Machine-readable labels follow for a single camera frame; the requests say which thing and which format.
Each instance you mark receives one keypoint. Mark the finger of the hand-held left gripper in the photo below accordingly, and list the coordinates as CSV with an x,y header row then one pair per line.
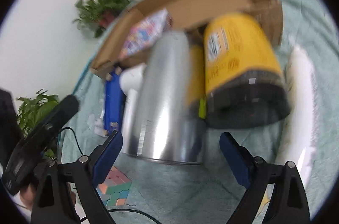
x,y
65,110

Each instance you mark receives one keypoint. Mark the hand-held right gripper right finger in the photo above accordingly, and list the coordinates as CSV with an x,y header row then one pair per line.
x,y
235,157

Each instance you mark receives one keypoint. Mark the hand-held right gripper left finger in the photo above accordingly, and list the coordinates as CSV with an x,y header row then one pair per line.
x,y
108,157

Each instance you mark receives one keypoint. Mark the pastel puzzle cube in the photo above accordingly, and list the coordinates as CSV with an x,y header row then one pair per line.
x,y
116,187

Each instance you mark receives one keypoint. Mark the white printed tube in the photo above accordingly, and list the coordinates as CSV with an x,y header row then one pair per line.
x,y
299,107

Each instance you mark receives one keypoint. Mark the silver metal can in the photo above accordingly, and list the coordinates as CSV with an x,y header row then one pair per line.
x,y
164,97

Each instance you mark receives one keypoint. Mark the yellow canister with black base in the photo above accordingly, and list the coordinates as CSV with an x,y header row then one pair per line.
x,y
238,54

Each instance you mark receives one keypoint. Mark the brown cardboard box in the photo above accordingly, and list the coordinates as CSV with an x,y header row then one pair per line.
x,y
201,1

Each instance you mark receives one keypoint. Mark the person's left hand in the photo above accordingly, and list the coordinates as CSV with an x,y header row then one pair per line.
x,y
26,196

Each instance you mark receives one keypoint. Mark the green leafy plant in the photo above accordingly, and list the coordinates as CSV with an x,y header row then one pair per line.
x,y
34,110

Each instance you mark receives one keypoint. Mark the white holder with metal bar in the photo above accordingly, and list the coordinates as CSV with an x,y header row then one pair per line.
x,y
98,124

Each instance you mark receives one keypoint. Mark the blue board with wooden pegs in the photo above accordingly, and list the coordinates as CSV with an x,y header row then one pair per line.
x,y
114,102

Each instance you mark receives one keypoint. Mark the white hair dryer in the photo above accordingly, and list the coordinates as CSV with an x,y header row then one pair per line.
x,y
131,78

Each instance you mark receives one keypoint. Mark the colourful printed flat box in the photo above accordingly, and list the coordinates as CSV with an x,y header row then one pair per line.
x,y
144,33

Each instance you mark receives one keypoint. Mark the potted plant in red pot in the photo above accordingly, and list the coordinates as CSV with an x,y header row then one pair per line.
x,y
103,5

